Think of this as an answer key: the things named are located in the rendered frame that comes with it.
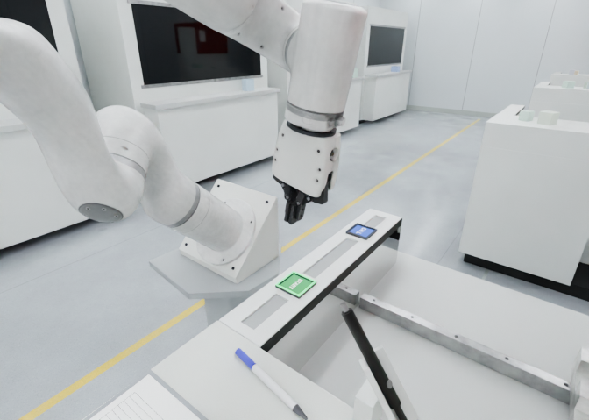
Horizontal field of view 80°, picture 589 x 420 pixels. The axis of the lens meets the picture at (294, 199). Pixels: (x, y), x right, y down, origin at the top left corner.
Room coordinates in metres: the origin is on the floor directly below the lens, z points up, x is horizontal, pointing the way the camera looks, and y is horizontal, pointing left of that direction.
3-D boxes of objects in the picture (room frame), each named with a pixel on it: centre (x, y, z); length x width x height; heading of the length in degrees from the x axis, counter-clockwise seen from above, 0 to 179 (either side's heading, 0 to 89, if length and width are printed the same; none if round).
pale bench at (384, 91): (7.62, -1.57, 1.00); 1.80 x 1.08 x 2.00; 142
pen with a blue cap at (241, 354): (0.33, 0.03, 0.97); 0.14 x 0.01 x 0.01; 44
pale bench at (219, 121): (4.13, 1.12, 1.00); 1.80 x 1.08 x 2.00; 142
